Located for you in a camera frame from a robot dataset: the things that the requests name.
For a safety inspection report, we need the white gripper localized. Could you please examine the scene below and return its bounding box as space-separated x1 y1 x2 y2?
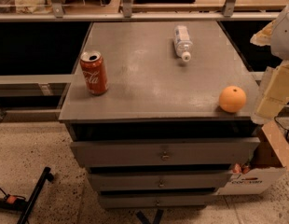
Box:
250 4 289 119

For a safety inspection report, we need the orange fruit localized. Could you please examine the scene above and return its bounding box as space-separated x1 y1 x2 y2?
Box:
219 86 246 113

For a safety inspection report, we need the clear plastic water bottle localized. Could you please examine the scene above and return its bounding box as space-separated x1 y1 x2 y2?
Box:
173 25 193 63

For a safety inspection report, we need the white cardboard box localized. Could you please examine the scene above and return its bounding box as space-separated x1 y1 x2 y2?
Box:
218 121 289 195

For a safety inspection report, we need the top grey drawer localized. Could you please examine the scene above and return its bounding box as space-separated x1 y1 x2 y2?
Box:
70 137 259 167

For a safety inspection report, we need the grey drawer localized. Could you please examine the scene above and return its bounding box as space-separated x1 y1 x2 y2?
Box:
70 137 259 167
88 171 231 191
98 193 217 209

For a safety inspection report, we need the grey drawer cabinet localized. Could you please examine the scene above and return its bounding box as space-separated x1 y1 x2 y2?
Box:
60 21 258 196

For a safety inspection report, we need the red cola can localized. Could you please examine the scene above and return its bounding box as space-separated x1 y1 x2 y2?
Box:
80 50 108 95

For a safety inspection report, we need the middle grey drawer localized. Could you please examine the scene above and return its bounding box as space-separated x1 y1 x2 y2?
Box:
88 171 231 191

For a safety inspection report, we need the bottom grey drawer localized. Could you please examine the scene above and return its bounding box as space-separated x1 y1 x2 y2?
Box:
98 193 217 209

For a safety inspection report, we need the black metal stand leg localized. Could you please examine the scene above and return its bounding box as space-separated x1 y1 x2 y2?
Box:
17 167 54 224

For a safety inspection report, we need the metal shelf rail frame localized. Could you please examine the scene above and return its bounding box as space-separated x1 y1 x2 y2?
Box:
0 0 289 21

